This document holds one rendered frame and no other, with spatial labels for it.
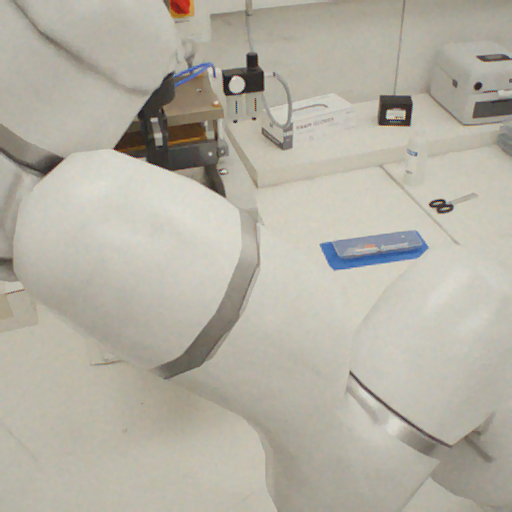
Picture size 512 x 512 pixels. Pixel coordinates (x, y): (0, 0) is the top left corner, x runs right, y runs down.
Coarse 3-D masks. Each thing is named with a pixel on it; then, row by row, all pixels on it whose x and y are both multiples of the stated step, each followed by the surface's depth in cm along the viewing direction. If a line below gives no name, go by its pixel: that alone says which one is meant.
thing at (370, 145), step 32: (416, 96) 183; (256, 128) 167; (384, 128) 165; (448, 128) 165; (480, 128) 164; (256, 160) 152; (288, 160) 152; (320, 160) 152; (352, 160) 154; (384, 160) 158
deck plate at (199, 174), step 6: (198, 168) 122; (204, 168) 123; (180, 174) 121; (186, 174) 121; (192, 174) 121; (198, 174) 120; (204, 174) 120; (198, 180) 119; (204, 180) 119; (204, 186) 117; (210, 186) 117; (258, 216) 108; (258, 222) 106
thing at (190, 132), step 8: (168, 128) 108; (176, 128) 108; (184, 128) 108; (192, 128) 108; (200, 128) 108; (128, 136) 106; (136, 136) 106; (168, 136) 106; (176, 136) 106; (184, 136) 105; (192, 136) 105; (200, 136) 105; (120, 144) 104; (128, 144) 104; (136, 144) 104; (144, 144) 103; (168, 144) 104; (120, 152) 103
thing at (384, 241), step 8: (400, 232) 130; (408, 232) 130; (336, 240) 128; (344, 240) 128; (352, 240) 128; (360, 240) 128; (368, 240) 128; (376, 240) 128; (384, 240) 128; (392, 240) 128; (400, 240) 128; (408, 240) 127; (416, 240) 127; (336, 248) 126; (344, 248) 126; (352, 248) 126; (360, 248) 126; (368, 248) 126; (376, 248) 125; (384, 248) 125; (392, 248) 125
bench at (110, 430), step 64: (256, 192) 149; (320, 192) 148; (384, 192) 147; (448, 192) 146; (320, 256) 127; (0, 384) 101; (64, 384) 101; (128, 384) 101; (0, 448) 91; (64, 448) 91; (128, 448) 91; (192, 448) 90; (256, 448) 90
